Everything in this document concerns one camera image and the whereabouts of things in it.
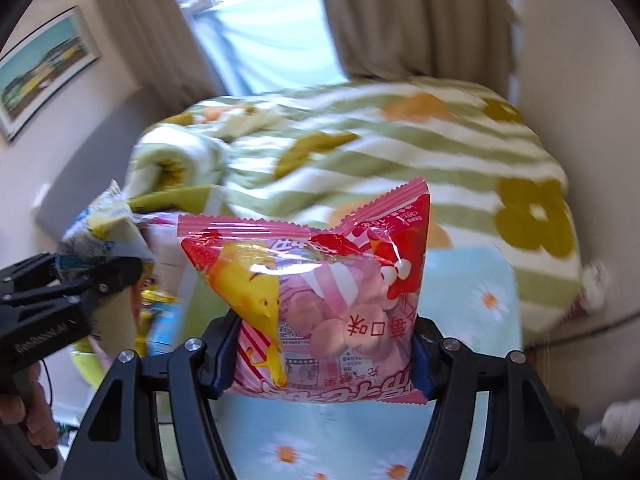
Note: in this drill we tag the framed landscape picture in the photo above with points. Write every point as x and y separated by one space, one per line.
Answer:
45 70

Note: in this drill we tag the pink strawberry snack packet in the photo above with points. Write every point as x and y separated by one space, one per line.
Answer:
310 310

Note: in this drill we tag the green striped floral blanket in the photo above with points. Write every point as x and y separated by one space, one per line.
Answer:
400 160

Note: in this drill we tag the window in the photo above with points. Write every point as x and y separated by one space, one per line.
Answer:
265 25

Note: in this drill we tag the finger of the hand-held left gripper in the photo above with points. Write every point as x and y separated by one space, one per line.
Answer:
30 266
110 271

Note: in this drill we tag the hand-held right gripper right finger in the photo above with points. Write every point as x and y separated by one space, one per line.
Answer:
423 366

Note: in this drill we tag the person's left hand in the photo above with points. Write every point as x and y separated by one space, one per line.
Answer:
42 432

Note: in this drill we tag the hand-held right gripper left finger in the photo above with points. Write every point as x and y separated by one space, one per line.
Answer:
221 375

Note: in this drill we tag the blue white snack packet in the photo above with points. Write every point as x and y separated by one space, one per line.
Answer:
95 230

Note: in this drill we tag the small white object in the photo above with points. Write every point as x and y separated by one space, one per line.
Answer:
595 282

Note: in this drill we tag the person's dark clothing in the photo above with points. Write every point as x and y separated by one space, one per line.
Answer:
585 460

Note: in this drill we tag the beige curtain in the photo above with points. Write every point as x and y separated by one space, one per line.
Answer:
415 15
150 25

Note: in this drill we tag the gold snack packet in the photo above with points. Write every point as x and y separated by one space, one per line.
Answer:
150 296

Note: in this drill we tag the white cloth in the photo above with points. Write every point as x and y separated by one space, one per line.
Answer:
617 425

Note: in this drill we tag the pale pink snack packet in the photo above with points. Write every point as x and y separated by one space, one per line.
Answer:
160 240

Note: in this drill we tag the light blue snack packet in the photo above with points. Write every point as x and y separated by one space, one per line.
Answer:
164 327

